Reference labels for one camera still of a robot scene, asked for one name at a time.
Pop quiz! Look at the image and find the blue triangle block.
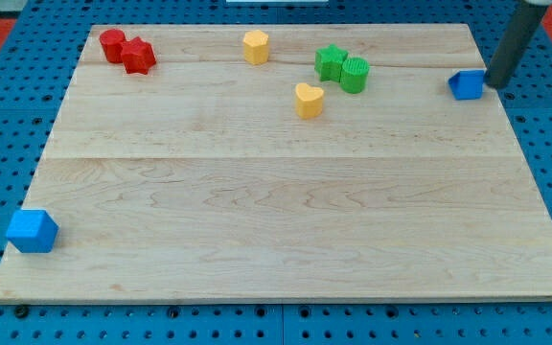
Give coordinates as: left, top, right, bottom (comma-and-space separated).
448, 70, 485, 101

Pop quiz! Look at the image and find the yellow heart block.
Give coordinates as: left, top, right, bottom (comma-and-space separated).
295, 82, 325, 120

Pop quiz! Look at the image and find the wooden board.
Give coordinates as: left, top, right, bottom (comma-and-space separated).
0, 24, 552, 305

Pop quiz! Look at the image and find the green star block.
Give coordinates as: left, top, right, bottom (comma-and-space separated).
314, 44, 349, 82

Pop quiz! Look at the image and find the green cylinder block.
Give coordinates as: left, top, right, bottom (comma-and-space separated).
339, 57, 370, 94

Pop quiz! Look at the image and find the yellow hexagon block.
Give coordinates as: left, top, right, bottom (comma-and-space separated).
242, 30, 269, 65

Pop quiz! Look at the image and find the red star block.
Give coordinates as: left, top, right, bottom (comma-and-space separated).
121, 36, 156, 75

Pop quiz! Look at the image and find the red cylinder block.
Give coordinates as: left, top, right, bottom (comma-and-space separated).
99, 29, 126, 63

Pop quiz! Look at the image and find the blue cube block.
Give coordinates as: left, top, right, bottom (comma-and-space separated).
6, 209, 58, 253

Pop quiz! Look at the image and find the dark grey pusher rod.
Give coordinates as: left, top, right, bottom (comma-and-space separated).
484, 0, 552, 89

